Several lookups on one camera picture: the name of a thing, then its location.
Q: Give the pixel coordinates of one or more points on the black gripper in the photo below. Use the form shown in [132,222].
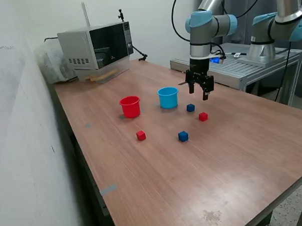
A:
[198,67]

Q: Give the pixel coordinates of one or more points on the blue cube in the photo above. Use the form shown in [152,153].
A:
[190,108]
[183,136]

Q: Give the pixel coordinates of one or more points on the red cube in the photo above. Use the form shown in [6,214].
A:
[141,135]
[203,117]

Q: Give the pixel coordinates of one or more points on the aluminium robot base table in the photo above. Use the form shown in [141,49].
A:
[230,69]

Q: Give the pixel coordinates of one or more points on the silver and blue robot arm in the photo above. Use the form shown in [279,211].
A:
[220,23]

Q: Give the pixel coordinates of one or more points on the blue plastic bin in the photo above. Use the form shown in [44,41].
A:
[167,100]

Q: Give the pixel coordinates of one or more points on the red plastic bin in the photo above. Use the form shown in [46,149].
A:
[129,108]

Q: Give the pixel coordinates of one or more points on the black tape strip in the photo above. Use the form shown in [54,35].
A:
[182,83]

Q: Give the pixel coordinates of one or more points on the white tag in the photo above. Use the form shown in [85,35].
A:
[236,55]

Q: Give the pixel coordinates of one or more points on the grey-blue tape piece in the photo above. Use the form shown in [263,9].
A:
[87,125]
[121,117]

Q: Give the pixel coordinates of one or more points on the clear plastic container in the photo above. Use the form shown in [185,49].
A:
[117,69]

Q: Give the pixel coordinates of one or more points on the wooden pieces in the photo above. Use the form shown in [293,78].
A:
[100,77]

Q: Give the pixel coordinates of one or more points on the silver microwave oven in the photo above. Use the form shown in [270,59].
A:
[78,49]

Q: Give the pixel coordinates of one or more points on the long grey tape strip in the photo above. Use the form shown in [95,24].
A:
[108,190]

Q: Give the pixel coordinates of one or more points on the thin metal rod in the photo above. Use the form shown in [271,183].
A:
[86,15]

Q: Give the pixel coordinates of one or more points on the clear plastic bag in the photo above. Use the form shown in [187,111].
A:
[51,63]

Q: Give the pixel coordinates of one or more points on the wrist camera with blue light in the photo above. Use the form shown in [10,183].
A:
[216,60]

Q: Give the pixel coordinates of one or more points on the small black camera mount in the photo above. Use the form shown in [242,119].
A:
[120,15]

